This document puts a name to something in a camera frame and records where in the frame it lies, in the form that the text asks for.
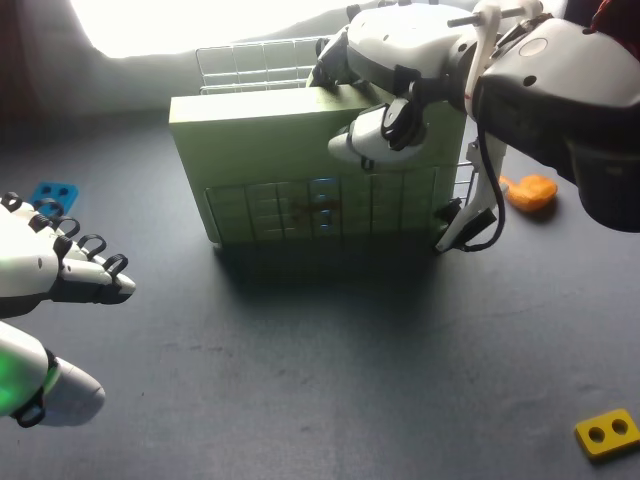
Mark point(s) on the yellow block with two holes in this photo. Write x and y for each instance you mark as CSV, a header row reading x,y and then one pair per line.
x,y
607,432

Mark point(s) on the orange toy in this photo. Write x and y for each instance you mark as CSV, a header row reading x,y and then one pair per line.
x,y
532,192

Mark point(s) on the grey table cloth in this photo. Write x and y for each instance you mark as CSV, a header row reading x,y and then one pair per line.
x,y
300,375

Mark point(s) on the light green hardcover book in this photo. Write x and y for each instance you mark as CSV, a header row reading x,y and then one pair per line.
x,y
260,150

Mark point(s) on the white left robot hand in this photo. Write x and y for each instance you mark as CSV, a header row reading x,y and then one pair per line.
x,y
25,265

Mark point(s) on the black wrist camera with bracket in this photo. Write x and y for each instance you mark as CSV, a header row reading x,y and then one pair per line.
x,y
470,222

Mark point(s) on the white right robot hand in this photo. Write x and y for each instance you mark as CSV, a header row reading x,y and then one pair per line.
x,y
400,40

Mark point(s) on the blue block with holes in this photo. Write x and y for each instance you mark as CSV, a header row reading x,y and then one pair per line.
x,y
55,192

